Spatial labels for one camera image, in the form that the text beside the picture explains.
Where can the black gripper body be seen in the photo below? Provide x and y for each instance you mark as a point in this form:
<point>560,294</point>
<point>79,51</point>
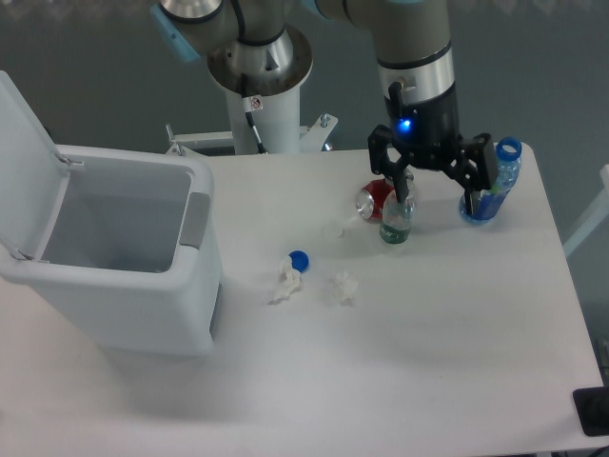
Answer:
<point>425,134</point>

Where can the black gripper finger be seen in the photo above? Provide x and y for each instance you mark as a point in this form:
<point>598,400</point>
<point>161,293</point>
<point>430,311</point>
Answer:
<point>378,143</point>
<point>473,165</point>

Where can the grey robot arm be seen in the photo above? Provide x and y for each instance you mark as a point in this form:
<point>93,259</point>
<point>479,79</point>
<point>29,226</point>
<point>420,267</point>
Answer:
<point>255,56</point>

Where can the blue plastic bottle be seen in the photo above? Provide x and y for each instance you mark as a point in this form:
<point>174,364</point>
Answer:
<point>487,203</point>

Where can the red soda can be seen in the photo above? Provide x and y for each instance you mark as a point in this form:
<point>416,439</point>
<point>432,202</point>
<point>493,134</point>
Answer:
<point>370,198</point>

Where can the clear green label bottle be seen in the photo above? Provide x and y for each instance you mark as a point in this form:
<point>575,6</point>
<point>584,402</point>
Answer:
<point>397,217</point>

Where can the blue bottle cap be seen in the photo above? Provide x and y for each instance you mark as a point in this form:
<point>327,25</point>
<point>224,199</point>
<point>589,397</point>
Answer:
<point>299,260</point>

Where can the crumpled white tissue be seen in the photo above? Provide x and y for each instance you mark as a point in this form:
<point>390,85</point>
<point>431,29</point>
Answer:
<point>289,281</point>

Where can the black device at edge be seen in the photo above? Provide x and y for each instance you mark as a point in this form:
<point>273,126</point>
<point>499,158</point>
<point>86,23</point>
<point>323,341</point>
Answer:
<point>592,409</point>

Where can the white trash bin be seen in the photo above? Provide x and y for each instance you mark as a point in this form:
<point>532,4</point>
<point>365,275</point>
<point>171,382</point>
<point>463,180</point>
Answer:
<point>129,254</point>

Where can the white trash bin lid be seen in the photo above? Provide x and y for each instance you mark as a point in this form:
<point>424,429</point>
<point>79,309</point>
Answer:
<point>34,177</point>

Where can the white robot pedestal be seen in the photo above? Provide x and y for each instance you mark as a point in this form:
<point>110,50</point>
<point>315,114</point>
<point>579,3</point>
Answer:
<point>258,125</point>

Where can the white frame at right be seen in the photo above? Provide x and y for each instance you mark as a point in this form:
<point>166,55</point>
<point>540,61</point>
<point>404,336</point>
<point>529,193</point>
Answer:
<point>595,213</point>

